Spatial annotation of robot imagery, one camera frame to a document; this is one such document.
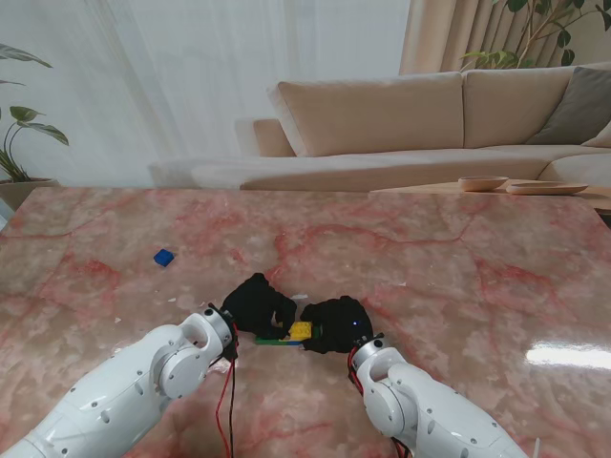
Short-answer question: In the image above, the beige sofa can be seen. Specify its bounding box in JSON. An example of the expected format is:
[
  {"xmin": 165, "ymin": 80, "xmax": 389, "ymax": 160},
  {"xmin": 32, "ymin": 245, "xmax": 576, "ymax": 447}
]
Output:
[{"xmin": 147, "ymin": 64, "xmax": 611, "ymax": 193}]

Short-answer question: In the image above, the variegated leafy house plant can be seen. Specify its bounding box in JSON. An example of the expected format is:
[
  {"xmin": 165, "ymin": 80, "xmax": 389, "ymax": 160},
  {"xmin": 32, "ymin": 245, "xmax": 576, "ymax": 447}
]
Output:
[{"xmin": 0, "ymin": 43, "xmax": 71, "ymax": 185}]

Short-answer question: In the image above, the grey sofa cushion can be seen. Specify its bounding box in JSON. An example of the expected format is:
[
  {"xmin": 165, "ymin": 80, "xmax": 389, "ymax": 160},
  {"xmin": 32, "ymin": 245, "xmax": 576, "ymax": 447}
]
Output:
[{"xmin": 527, "ymin": 66, "xmax": 611, "ymax": 147}]

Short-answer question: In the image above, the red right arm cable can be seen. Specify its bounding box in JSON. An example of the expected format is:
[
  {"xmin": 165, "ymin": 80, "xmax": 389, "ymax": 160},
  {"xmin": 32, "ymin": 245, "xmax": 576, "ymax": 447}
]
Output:
[{"xmin": 347, "ymin": 347, "xmax": 365, "ymax": 390}]

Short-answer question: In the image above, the light wooden coffee table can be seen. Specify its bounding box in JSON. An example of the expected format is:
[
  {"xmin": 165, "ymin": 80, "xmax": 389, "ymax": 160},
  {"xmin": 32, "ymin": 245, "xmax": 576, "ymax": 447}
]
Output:
[{"xmin": 369, "ymin": 178, "xmax": 611, "ymax": 216}]

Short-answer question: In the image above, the wooden bowl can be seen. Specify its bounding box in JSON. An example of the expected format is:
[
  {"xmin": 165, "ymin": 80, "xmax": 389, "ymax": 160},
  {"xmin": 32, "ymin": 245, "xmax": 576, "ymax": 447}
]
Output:
[{"xmin": 457, "ymin": 176, "xmax": 510, "ymax": 193}]

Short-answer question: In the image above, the flat wooden plate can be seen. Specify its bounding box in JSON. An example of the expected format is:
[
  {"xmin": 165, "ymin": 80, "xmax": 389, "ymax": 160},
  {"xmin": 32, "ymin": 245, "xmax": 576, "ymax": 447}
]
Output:
[{"xmin": 505, "ymin": 181, "xmax": 589, "ymax": 196}]

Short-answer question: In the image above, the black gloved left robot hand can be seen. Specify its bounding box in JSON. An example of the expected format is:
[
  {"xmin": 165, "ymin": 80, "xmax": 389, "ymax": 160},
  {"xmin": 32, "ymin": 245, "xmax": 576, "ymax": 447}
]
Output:
[{"xmin": 221, "ymin": 272, "xmax": 298, "ymax": 338}]

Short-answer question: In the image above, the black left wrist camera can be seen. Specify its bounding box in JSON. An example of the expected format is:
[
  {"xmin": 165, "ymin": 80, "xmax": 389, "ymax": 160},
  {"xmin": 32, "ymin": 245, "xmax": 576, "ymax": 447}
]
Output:
[{"xmin": 209, "ymin": 338, "xmax": 239, "ymax": 367}]

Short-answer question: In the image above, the sheer white curtain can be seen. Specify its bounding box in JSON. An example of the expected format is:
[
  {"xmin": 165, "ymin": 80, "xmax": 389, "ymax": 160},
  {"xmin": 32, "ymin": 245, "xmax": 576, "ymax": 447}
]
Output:
[{"xmin": 0, "ymin": 0, "xmax": 411, "ymax": 187}]

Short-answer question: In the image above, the dark green leafy tree plant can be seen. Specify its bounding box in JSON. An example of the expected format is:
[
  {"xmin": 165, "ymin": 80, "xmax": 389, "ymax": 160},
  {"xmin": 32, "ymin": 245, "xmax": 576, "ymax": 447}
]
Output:
[{"xmin": 460, "ymin": 0, "xmax": 586, "ymax": 73}]

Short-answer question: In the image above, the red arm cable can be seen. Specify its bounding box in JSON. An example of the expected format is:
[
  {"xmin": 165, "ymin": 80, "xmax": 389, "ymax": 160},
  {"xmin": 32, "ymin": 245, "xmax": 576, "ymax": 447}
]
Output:
[
  {"xmin": 347, "ymin": 347, "xmax": 365, "ymax": 390},
  {"xmin": 213, "ymin": 322, "xmax": 240, "ymax": 458}
]

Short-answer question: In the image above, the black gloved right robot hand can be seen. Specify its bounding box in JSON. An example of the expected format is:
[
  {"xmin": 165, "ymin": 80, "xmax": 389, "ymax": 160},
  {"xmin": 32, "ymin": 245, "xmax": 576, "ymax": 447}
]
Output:
[{"xmin": 298, "ymin": 295, "xmax": 373, "ymax": 355}]

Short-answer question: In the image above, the beige plant pot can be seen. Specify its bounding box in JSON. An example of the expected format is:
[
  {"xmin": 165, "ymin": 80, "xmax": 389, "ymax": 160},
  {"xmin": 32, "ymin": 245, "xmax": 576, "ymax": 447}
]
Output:
[{"xmin": 0, "ymin": 178, "xmax": 61, "ymax": 211}]

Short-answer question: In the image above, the red left arm cable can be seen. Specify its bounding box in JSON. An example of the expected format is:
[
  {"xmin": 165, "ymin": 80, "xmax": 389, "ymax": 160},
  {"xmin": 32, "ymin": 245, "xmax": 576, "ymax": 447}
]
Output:
[{"xmin": 213, "ymin": 322, "xmax": 240, "ymax": 458}]

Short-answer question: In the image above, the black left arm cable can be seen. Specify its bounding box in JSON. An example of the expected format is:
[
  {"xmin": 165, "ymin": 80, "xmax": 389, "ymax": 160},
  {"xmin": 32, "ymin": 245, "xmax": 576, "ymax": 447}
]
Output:
[{"xmin": 226, "ymin": 352, "xmax": 239, "ymax": 458}]

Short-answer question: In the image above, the beige curtain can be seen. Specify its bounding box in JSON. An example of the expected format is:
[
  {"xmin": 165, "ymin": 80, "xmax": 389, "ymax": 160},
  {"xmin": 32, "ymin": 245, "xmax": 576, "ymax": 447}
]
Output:
[{"xmin": 398, "ymin": 0, "xmax": 611, "ymax": 77}]

